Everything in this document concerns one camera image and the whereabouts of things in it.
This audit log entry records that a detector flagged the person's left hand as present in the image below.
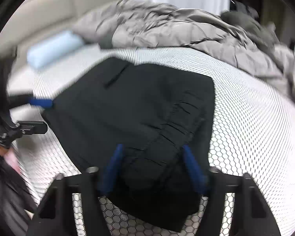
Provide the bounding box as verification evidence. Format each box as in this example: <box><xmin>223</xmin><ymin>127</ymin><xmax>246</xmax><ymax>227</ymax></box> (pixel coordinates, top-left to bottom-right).
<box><xmin>0</xmin><ymin>146</ymin><xmax>20</xmax><ymax>173</ymax></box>

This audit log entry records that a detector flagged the light blue pillow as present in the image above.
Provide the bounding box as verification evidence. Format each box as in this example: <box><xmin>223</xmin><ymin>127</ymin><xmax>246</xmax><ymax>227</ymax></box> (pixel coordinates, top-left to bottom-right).
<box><xmin>26</xmin><ymin>30</ymin><xmax>85</xmax><ymax>69</ymax></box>

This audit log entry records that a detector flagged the grey crumpled duvet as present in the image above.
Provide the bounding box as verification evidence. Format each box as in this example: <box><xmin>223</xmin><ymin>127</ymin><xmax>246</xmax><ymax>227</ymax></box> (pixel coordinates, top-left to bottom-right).
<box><xmin>72</xmin><ymin>0</ymin><xmax>295</xmax><ymax>103</ymax></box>

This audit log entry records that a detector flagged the dark grey quilted blanket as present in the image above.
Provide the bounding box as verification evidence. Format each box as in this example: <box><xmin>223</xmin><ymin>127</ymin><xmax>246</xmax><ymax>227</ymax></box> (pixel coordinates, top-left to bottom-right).
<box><xmin>221</xmin><ymin>10</ymin><xmax>280</xmax><ymax>52</ymax></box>

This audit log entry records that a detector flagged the beige padded headboard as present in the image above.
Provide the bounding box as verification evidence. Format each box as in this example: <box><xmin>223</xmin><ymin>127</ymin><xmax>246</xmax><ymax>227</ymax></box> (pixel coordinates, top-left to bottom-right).
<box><xmin>0</xmin><ymin>0</ymin><xmax>116</xmax><ymax>67</ymax></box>

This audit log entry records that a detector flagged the white honeycomb mattress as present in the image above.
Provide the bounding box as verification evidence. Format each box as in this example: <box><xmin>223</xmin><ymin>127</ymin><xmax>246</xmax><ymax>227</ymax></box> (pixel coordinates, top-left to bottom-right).
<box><xmin>9</xmin><ymin>45</ymin><xmax>295</xmax><ymax>235</ymax></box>

